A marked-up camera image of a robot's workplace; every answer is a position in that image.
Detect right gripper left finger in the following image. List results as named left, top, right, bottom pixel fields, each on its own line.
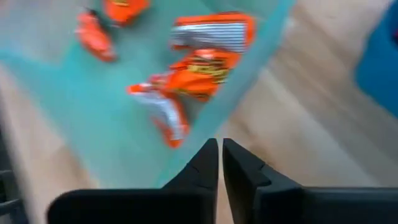
left=46, top=138, right=220, bottom=224

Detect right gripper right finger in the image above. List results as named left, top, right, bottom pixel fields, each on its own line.
left=222, top=138, right=398, bottom=224

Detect green translucent plastic bin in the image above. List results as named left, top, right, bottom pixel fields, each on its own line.
left=0, top=0, right=296, bottom=190

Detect red chocolate wafer wrapper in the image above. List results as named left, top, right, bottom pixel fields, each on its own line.
left=169, top=11, right=257, bottom=54
left=126, top=82, right=191, bottom=149

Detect orange peanut butter cup pack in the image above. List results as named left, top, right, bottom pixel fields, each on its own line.
left=74, top=11, right=118, bottom=62
left=102, top=0, right=152, bottom=26
left=149, top=48, right=242, bottom=102

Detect blue plastic bin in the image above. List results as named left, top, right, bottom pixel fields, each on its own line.
left=354, top=0, right=398, bottom=119

